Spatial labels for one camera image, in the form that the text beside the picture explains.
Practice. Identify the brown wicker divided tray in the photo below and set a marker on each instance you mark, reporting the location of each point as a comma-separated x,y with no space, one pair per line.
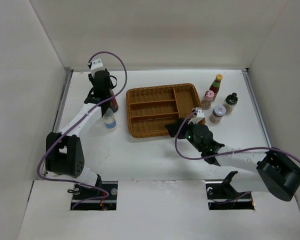
150,109

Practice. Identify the metal table rail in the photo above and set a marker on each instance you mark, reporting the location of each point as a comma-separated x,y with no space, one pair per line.
62,100
256,108

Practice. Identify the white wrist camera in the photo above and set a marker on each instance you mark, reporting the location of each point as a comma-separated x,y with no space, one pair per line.
96,65
198,115

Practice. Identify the left metal table rail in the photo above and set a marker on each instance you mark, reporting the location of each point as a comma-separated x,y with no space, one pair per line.
62,100

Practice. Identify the silver lid spice jar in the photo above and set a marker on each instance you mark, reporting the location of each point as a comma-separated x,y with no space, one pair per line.
109,120

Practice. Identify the white lid glass jar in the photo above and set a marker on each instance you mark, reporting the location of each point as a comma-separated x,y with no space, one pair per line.
217,114

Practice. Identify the red sauce bottle yellow cap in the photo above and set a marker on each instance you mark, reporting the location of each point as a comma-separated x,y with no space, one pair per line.
215,86

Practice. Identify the black cap spice bottle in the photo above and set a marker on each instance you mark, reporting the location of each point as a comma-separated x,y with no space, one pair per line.
230,102

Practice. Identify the dark sauce bottle black cap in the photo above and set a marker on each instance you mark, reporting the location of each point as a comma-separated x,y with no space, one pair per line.
113,102

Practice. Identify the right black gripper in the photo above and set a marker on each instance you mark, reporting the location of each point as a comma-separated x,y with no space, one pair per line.
172,128

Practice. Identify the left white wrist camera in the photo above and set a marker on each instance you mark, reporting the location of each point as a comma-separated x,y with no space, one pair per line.
96,65

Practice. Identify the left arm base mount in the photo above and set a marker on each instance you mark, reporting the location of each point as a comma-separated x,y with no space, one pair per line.
90,199

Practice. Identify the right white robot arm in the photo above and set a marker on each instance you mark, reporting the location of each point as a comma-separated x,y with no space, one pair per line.
257,169

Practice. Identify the right metal table rail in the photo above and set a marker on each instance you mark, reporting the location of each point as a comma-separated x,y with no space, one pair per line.
256,108

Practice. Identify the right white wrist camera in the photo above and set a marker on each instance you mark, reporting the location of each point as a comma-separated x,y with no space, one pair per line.
198,115

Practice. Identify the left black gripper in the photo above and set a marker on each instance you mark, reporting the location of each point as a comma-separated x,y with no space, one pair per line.
91,78

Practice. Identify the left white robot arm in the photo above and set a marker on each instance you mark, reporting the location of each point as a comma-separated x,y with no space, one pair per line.
66,158

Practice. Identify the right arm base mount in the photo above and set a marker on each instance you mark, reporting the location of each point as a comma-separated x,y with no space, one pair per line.
222,196

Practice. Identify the pink lid spice bottle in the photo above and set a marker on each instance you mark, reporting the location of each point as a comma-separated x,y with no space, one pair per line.
207,99

